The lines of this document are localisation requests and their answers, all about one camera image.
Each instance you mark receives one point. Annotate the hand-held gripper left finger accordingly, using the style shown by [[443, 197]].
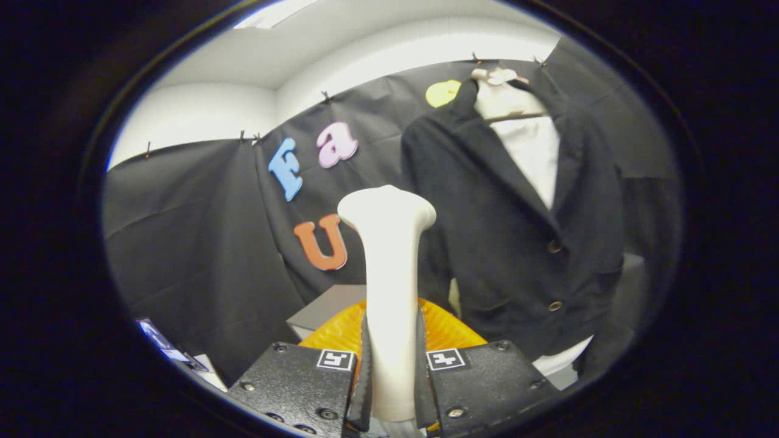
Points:
[[362, 401]]

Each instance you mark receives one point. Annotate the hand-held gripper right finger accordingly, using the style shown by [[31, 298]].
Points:
[[424, 395]]

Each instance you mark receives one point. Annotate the white garment steamer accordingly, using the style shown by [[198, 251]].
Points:
[[392, 274]]

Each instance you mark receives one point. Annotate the black suit jacket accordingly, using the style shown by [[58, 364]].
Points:
[[505, 243]]

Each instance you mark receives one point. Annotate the grey cabinet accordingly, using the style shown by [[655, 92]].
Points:
[[328, 307]]

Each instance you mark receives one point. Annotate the printed paper sheet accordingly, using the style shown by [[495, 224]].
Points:
[[164, 344]]

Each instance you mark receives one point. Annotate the black backdrop cloth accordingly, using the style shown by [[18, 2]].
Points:
[[201, 243]]

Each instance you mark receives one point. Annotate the white mannequin torso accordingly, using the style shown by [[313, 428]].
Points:
[[535, 152]]

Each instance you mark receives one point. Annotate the ceiling light panel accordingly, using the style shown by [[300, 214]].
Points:
[[274, 13]]

